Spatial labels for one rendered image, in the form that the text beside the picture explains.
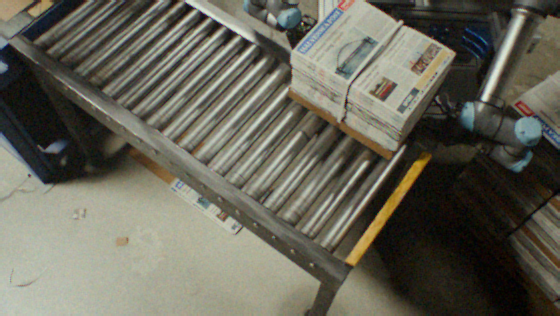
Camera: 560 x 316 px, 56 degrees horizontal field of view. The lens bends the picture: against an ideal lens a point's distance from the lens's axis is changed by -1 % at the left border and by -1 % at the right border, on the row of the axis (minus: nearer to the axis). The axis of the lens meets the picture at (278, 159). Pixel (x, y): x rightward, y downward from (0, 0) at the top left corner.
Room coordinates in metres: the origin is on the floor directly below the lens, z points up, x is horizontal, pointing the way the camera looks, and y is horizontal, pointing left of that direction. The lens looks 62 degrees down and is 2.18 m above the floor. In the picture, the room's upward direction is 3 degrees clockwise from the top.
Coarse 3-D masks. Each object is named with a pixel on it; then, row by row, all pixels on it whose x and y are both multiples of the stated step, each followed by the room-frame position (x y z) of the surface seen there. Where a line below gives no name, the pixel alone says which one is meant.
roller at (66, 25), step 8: (88, 0) 1.34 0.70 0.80; (96, 0) 1.34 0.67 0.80; (104, 0) 1.36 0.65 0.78; (80, 8) 1.30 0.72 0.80; (88, 8) 1.31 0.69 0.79; (96, 8) 1.32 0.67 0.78; (72, 16) 1.26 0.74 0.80; (80, 16) 1.27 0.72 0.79; (88, 16) 1.29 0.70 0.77; (56, 24) 1.22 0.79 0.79; (64, 24) 1.22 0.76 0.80; (72, 24) 1.24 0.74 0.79; (48, 32) 1.18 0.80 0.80; (56, 32) 1.19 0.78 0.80; (64, 32) 1.20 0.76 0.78; (40, 40) 1.15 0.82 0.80; (48, 40) 1.15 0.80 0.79; (56, 40) 1.17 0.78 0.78; (48, 48) 1.14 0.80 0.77
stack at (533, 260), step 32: (544, 96) 1.01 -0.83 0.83; (544, 128) 0.89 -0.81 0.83; (480, 160) 0.95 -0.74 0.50; (544, 160) 0.82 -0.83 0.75; (480, 192) 0.90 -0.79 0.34; (512, 192) 0.82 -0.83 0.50; (480, 224) 0.83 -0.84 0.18; (512, 224) 0.77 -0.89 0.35; (544, 224) 0.71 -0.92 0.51; (480, 256) 0.75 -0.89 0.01; (512, 256) 0.69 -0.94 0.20; (544, 256) 0.64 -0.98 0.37; (512, 288) 0.62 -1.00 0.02; (544, 288) 0.57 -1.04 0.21
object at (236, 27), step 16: (176, 0) 1.38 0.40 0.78; (192, 0) 1.36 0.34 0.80; (208, 16) 1.29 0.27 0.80; (224, 16) 1.30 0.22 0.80; (240, 32) 1.23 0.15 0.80; (256, 32) 1.23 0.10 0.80; (272, 48) 1.16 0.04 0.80; (288, 64) 1.10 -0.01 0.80; (288, 80) 1.10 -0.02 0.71; (416, 128) 0.88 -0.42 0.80; (416, 144) 0.83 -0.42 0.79; (432, 144) 0.83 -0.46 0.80
